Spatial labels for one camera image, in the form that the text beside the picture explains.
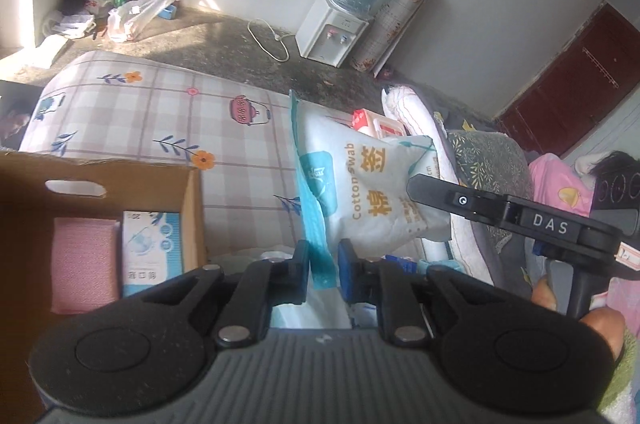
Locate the brown cardboard box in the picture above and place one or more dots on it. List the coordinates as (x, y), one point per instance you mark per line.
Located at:
(36, 189)

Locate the person right hand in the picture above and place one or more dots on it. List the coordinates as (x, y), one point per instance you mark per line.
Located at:
(608, 323)

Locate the dark red wooden door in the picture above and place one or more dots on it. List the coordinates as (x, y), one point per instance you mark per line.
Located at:
(584, 84)

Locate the pink woven pouch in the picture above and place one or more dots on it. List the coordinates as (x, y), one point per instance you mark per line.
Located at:
(83, 264)

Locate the green leaf pattern pillow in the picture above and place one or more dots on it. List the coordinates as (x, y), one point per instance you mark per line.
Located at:
(491, 161)

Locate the black white plush toy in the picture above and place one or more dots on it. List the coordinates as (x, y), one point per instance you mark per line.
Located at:
(612, 166)

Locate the pink grey cartoon blanket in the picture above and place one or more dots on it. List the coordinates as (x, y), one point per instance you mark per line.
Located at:
(570, 188)

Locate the white cotton swab bag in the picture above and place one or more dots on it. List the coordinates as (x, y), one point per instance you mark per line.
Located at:
(353, 186)

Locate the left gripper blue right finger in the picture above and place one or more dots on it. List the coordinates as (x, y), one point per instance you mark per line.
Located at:
(386, 286)

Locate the white plastic bag on floor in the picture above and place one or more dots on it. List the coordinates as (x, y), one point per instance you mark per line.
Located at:
(125, 23)

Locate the grey white quilt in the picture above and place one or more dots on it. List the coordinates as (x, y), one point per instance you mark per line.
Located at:
(492, 255)

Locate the red white wipes pack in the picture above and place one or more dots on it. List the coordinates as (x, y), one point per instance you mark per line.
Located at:
(376, 125)

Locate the white water dispenser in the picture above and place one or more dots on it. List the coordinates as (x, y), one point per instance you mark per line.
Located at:
(328, 33)

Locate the rolled floral mat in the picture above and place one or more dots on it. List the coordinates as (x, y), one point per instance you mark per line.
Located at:
(383, 35)

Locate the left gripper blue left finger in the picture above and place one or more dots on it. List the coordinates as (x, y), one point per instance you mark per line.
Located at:
(245, 319)

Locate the blue wet wipes pack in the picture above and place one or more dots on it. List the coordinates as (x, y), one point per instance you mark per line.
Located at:
(407, 265)

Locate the light blue bandage box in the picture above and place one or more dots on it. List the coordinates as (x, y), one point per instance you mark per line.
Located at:
(151, 249)

